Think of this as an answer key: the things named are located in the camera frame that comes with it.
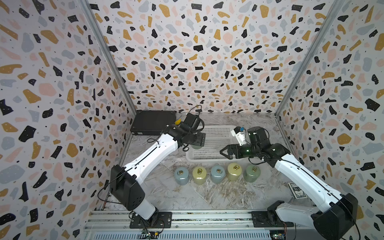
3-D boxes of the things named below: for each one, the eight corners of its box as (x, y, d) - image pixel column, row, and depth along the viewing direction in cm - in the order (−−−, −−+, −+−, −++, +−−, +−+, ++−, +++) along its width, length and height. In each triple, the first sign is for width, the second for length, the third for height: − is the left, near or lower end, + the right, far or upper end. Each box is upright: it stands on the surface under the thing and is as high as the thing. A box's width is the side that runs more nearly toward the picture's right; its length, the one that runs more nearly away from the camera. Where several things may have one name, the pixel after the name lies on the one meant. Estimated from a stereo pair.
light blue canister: (175, 185, 87) (173, 179, 80) (176, 173, 92) (174, 166, 85) (188, 185, 87) (187, 179, 80) (189, 173, 92) (188, 166, 85)
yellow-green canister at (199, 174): (192, 184, 88) (192, 178, 80) (193, 173, 92) (192, 166, 85) (206, 184, 88) (206, 178, 80) (206, 173, 92) (206, 166, 85)
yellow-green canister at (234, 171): (226, 181, 89) (228, 174, 82) (225, 169, 94) (227, 162, 86) (239, 181, 89) (242, 174, 82) (237, 169, 94) (240, 162, 87)
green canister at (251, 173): (242, 179, 90) (246, 173, 82) (244, 169, 94) (248, 162, 86) (254, 184, 88) (259, 178, 81) (256, 173, 92) (260, 166, 85)
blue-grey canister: (210, 183, 88) (211, 177, 80) (210, 172, 92) (211, 165, 85) (223, 183, 88) (226, 177, 80) (222, 172, 92) (224, 165, 85)
